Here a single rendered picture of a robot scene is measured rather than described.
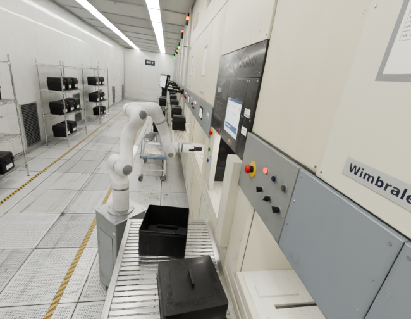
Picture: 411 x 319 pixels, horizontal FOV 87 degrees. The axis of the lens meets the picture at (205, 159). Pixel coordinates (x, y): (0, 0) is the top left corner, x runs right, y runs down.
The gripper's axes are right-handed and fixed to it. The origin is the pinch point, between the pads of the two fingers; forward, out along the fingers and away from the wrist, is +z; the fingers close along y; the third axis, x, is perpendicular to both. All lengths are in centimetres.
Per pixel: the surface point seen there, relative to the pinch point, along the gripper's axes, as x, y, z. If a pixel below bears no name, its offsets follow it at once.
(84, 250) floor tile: -120, -12, -103
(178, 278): -34, 100, -20
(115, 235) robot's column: -54, 45, -60
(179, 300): -34, 112, -20
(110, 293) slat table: -44, 98, -51
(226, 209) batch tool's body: -7, 82, 5
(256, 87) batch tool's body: 56, 80, 9
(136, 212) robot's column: -44, 31, -48
